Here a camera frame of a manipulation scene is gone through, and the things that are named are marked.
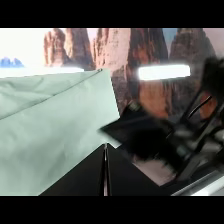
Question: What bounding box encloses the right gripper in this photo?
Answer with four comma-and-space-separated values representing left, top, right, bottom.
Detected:
99, 109, 181, 169

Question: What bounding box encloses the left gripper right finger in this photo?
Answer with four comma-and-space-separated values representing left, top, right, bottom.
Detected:
106, 143, 169, 197

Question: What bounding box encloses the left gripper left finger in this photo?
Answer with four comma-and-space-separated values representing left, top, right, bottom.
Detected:
39, 143, 107, 197

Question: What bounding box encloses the pale green T-shirt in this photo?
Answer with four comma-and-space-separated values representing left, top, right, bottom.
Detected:
0, 68, 122, 197

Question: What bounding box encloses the silver frame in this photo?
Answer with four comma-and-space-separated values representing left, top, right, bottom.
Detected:
171, 169, 224, 197

